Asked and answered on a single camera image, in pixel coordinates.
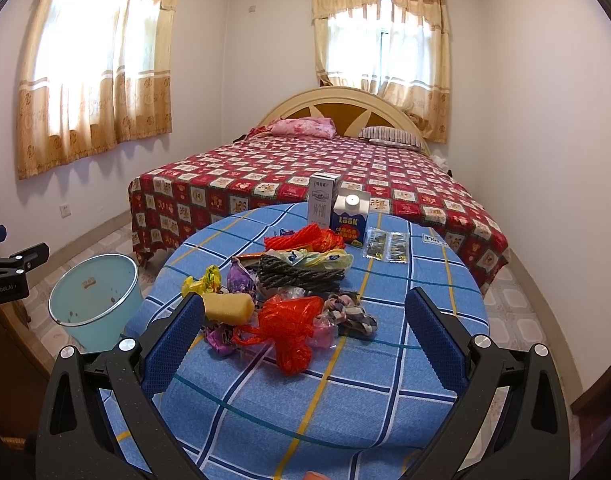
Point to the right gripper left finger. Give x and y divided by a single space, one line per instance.
75 439

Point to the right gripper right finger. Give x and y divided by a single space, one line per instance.
531 438

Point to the yellow wrapper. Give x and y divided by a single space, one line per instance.
209 283

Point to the yellow sponge block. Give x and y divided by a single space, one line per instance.
230 309

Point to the yellow blue plastic bag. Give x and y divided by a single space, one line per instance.
333 260

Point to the red plastic bag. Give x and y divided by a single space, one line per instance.
287 324

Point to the black mesh net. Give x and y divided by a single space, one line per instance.
275 273

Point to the red mesh net bag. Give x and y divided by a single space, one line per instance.
311 238

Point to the light blue trash bin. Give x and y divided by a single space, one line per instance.
95 299

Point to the blue plaid tablecloth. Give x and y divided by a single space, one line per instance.
364 408

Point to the red patterned bedspread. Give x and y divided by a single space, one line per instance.
171 202

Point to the crumpled patterned wrapper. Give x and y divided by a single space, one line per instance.
345 309

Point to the clear dark snack packet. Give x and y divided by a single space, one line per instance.
392 247

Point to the purple foil wrapper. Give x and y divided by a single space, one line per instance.
239 280

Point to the left window tan curtain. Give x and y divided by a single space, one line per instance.
94 74

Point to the window tan curtain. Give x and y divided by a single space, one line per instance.
94 74
399 50

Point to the blue white milk carton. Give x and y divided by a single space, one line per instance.
349 216

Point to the white tall carton box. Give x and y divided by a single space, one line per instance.
321 197

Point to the striped pillow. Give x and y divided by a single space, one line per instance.
393 137

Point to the pink floral pillow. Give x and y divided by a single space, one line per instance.
318 127

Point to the cream wooden headboard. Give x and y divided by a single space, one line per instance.
350 109

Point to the back window tan curtain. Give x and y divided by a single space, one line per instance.
399 50

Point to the white wall socket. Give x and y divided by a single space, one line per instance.
65 211

